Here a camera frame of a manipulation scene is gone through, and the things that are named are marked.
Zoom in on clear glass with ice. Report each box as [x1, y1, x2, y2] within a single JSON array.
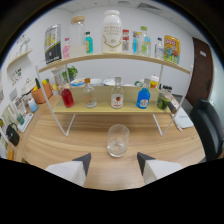
[[106, 123, 131, 158]]

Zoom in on black chair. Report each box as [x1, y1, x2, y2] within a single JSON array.
[[189, 98, 224, 163]]

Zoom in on white kitchen scale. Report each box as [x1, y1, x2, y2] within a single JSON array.
[[16, 113, 35, 134]]

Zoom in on black bag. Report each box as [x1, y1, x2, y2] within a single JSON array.
[[5, 122, 21, 147]]

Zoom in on blue liquid bottle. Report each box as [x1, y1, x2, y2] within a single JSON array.
[[136, 78, 152, 110]]

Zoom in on red liquid bottle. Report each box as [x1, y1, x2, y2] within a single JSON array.
[[60, 83, 75, 109]]

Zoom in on white bottle blue base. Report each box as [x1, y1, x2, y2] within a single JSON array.
[[27, 97, 39, 114]]

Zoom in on clear bottle orange cap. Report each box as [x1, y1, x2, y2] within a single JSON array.
[[82, 77, 98, 109]]

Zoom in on clear glass grinder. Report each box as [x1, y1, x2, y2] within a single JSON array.
[[14, 96, 28, 116]]

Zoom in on blue rimmed bowl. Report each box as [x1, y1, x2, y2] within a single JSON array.
[[70, 78, 86, 88]]

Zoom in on green potted plant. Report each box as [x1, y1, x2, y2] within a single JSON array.
[[61, 65, 79, 83]]

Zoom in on brown door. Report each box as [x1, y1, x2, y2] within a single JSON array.
[[185, 37, 214, 108]]

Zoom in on small clear bottle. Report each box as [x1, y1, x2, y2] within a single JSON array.
[[154, 37, 165, 60]]

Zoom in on yellow printed snack can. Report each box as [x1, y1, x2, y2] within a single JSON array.
[[163, 34, 182, 65]]

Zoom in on small pink bottle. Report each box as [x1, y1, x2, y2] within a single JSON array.
[[62, 37, 71, 60]]

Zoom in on clear bottle green cap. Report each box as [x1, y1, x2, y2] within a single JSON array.
[[139, 25, 152, 57]]

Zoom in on small light blue bottle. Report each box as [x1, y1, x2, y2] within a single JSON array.
[[132, 31, 141, 55]]

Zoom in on teal liquid bottle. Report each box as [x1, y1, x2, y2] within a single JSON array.
[[84, 31, 94, 55]]

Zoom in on tall glass jar cork lid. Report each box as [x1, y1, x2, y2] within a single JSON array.
[[69, 15, 87, 58]]

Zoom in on white figurine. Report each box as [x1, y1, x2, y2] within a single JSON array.
[[18, 36, 32, 54]]

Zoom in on large white milk bottle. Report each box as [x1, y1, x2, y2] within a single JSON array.
[[101, 9, 124, 54]]

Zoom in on white frame wooden shelf rack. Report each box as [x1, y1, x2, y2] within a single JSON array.
[[34, 51, 194, 138]]

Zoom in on wall sticker sheet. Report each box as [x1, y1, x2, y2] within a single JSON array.
[[9, 68, 23, 86]]

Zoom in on wooden wall shelf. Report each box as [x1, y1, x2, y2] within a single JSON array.
[[6, 49, 34, 70]]

